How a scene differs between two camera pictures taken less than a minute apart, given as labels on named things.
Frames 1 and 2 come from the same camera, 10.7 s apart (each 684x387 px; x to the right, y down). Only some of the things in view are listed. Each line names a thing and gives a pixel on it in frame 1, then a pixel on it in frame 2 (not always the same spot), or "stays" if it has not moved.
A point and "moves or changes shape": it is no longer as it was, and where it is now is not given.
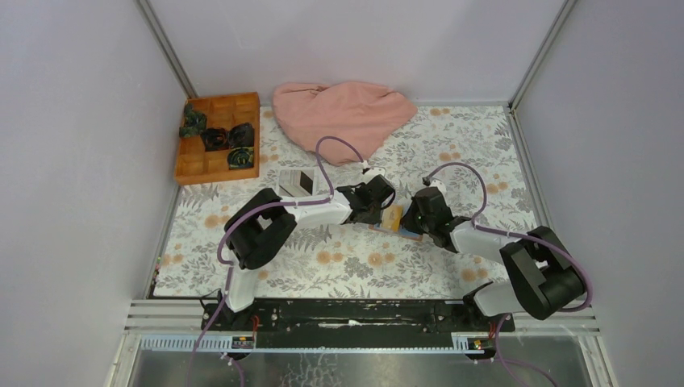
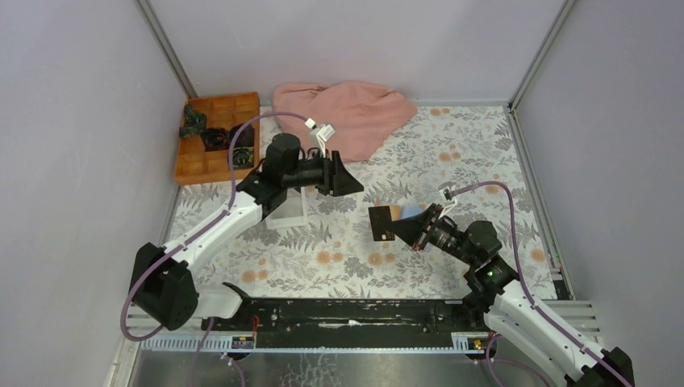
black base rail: [352, 322] stays
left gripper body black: [373, 215] -> [312, 173]
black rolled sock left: [215, 139] stays
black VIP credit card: [306, 183] moves or changes shape
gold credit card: [391, 217] stays
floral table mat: [429, 213] stays
